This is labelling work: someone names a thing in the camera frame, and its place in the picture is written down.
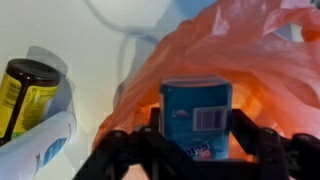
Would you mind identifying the brown bottle with yellow label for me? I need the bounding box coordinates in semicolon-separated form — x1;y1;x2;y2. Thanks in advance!
0;58;63;145

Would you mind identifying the tall white bottle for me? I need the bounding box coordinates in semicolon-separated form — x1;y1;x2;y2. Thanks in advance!
0;111;78;180

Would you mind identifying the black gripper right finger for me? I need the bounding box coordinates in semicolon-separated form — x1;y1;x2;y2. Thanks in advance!
199;108;320;180

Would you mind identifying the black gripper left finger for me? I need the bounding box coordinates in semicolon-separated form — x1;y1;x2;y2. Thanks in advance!
73;106;189;180

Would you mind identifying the blue rectangular box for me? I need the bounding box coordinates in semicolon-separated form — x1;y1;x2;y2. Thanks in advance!
158;74;234;162

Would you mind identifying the orange plastic bag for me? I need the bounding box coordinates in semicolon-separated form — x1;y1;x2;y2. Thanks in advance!
91;0;320;163

